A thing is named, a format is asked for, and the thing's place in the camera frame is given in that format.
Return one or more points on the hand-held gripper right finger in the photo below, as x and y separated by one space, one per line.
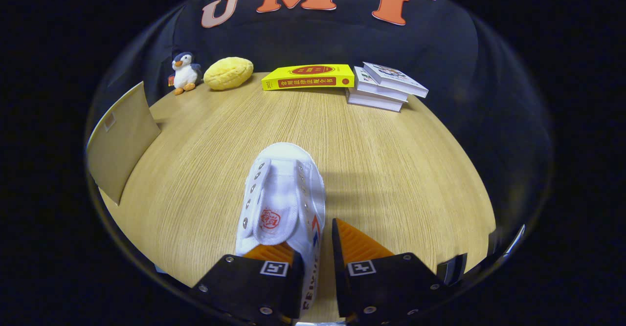
338 277

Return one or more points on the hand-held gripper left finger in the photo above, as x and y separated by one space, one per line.
295 292

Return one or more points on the white canvas shoe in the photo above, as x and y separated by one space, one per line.
283 189

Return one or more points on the beige fabric storage box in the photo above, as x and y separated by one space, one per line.
122 140

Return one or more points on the dark grey block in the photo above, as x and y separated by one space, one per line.
452 270

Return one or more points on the yellow book with red circle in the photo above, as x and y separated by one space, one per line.
308 74

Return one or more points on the white illustrated cover book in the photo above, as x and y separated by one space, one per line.
391 76

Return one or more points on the yellow plush bread toy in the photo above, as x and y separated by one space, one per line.
228 73

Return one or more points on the penguin plush toy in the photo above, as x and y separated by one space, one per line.
186 74

